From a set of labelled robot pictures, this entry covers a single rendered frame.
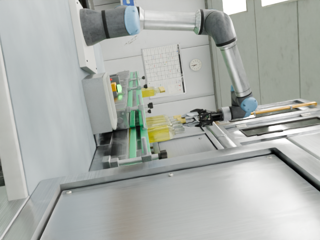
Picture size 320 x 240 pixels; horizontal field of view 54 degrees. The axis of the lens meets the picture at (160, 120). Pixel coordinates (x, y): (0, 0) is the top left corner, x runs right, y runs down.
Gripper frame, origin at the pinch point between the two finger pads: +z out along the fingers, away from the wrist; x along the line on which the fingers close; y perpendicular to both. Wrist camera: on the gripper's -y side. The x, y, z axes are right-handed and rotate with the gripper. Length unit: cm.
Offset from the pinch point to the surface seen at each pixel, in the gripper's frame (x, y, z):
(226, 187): -21, 118, 9
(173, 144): 12.5, -0.1, 7.3
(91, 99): -26, 40, 39
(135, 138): -4.0, 31.0, 25.5
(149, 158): -15, 85, 20
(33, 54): -46, 89, 42
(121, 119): -11.2, 21.6, 31.0
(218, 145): 11.9, 15.5, -13.7
